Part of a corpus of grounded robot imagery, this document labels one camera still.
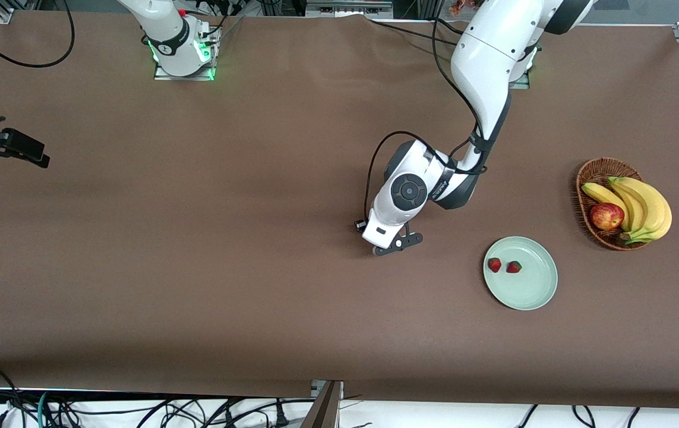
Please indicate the red knitted strawberry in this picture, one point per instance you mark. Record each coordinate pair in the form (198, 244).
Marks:
(494, 265)
(514, 267)

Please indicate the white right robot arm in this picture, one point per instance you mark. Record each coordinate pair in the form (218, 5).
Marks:
(176, 35)

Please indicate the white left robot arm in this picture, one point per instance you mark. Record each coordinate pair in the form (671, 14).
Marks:
(488, 59)

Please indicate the pale green round plate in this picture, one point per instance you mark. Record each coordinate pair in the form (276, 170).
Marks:
(523, 291)

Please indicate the large table cover sheet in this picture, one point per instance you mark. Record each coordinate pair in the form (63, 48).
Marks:
(196, 238)

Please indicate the aluminium profile beam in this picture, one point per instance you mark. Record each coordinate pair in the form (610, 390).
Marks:
(324, 407)

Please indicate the orange background clutter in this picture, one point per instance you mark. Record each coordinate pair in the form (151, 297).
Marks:
(464, 6)

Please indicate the brown wicker basket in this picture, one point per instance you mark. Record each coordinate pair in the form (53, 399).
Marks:
(586, 223)

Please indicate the red apple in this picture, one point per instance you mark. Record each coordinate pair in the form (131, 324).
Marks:
(606, 216)

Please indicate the yellow banana bunch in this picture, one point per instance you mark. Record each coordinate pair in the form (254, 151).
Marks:
(651, 208)

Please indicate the aluminium frame corner bracket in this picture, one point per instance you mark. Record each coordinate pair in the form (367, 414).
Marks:
(3, 16)

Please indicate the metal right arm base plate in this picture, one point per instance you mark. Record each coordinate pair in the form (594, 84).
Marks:
(185, 77)

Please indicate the metal background rail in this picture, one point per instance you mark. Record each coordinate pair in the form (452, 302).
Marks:
(348, 7)

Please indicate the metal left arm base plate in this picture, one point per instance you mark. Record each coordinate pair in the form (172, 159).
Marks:
(520, 85)

